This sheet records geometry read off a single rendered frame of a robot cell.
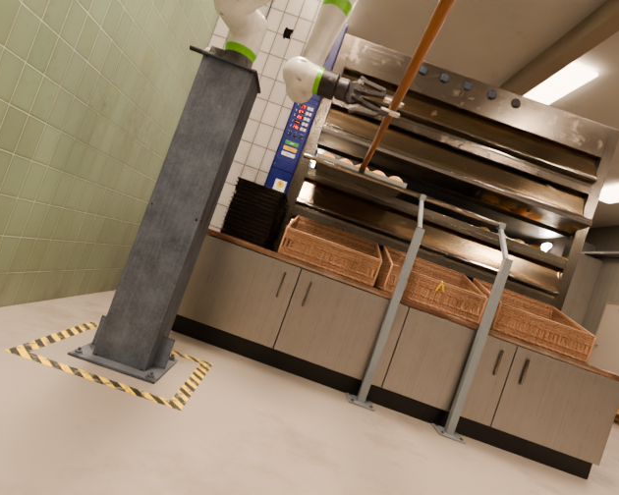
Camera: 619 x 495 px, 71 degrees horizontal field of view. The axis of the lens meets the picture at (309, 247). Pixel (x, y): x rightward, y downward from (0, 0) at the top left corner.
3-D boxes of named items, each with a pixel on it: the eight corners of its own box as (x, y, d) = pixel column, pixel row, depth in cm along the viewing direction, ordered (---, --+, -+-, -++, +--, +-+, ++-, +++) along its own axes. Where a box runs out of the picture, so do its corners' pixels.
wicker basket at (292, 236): (282, 254, 280) (297, 214, 281) (365, 283, 279) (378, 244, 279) (275, 251, 232) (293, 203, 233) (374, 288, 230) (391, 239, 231)
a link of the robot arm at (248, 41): (213, 41, 164) (231, -5, 165) (231, 63, 179) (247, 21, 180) (243, 48, 161) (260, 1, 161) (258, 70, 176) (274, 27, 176)
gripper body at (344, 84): (340, 81, 154) (365, 89, 153) (332, 102, 153) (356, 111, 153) (341, 71, 146) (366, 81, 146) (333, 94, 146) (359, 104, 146)
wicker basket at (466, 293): (368, 285, 279) (382, 245, 280) (450, 314, 278) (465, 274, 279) (381, 290, 230) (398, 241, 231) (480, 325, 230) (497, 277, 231)
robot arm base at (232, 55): (184, 46, 163) (190, 31, 163) (193, 64, 178) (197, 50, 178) (249, 71, 164) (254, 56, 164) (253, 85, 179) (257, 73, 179)
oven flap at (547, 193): (322, 129, 283) (331, 106, 291) (580, 221, 282) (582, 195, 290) (323, 125, 279) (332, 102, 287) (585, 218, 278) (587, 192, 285)
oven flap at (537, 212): (320, 130, 269) (317, 143, 288) (591, 226, 268) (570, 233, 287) (321, 126, 269) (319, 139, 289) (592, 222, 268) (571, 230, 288)
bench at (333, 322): (186, 314, 280) (217, 231, 282) (538, 441, 278) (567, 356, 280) (155, 328, 223) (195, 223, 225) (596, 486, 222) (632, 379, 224)
